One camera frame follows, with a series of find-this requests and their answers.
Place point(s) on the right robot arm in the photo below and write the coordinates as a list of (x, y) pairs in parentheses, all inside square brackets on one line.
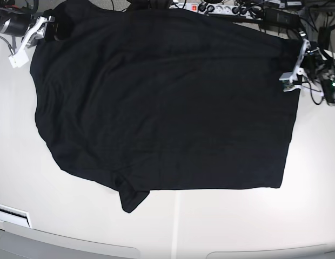
[(22, 26)]

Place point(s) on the black power brick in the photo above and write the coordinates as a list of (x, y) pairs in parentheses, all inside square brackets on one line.
[(281, 19)]

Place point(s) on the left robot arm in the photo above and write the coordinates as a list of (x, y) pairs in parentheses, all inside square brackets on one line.
[(328, 75)]

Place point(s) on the white power strip red switch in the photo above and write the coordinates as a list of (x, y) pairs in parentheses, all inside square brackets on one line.
[(246, 12)]

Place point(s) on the white panel at table edge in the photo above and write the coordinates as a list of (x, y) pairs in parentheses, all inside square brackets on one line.
[(15, 216)]

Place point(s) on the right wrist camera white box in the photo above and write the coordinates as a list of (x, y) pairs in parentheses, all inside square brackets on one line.
[(19, 59)]

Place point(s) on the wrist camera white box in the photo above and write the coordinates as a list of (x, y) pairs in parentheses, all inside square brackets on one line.
[(19, 59), (291, 81)]

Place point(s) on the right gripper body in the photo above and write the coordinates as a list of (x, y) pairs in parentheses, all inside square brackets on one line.
[(36, 32)]

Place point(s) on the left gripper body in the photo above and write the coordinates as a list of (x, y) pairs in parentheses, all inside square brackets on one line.
[(306, 74)]

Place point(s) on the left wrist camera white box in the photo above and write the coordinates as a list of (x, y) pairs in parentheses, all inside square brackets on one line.
[(291, 81)]

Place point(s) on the black t-shirt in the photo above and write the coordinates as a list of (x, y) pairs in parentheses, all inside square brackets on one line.
[(164, 100)]

